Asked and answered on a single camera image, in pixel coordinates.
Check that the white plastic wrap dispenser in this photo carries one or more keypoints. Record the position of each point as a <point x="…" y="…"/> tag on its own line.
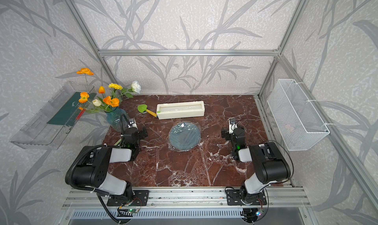
<point x="180" y="110"/>

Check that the green toy shovel yellow handle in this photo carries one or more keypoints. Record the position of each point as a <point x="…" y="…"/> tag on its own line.
<point x="143" y="108"/>

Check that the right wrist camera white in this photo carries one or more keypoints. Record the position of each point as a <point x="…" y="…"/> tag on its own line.
<point x="232" y="123"/>

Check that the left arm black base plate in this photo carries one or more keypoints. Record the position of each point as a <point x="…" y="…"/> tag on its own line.
<point x="134" y="198"/>

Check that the blue glass vase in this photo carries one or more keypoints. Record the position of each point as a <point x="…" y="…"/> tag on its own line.
<point x="114" y="117"/>

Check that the aluminium frame rail front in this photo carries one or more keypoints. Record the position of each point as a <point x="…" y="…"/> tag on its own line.
<point x="192" y="197"/>

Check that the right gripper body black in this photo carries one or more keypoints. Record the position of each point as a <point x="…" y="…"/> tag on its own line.
<point x="229" y="137"/>

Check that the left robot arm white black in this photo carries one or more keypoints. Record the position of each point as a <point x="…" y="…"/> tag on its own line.
<point x="89" y="171"/>

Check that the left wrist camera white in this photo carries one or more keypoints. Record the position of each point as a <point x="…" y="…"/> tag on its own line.
<point x="132" y="123"/>

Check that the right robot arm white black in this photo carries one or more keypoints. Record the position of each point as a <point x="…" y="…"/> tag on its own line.
<point x="270" y="165"/>

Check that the clear plastic wrap sheet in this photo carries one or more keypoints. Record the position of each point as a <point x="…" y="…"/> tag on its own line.
<point x="184" y="136"/>

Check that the red pen on shelf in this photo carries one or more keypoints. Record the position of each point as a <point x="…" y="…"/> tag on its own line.
<point x="82" y="111"/>

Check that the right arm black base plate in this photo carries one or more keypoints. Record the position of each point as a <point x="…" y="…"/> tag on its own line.
<point x="241" y="197"/>

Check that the orange and white flower bouquet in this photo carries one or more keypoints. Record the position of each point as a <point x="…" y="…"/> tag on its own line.
<point x="107" y="103"/>

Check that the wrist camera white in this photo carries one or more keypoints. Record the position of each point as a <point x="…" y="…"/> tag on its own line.
<point x="232" y="123"/>
<point x="132" y="123"/>

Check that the teal ceramic plate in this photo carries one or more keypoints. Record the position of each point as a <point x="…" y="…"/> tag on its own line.
<point x="184" y="136"/>

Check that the white wire mesh basket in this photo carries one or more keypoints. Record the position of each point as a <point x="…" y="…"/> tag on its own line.
<point x="300" y="125"/>

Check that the green notebook on shelf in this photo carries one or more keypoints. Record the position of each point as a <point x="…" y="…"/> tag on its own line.
<point x="69" y="112"/>

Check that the clear acrylic wall shelf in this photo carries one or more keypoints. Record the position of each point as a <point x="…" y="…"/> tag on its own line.
<point x="37" y="133"/>

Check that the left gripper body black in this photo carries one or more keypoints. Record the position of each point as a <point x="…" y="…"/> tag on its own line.
<point x="140" y="136"/>

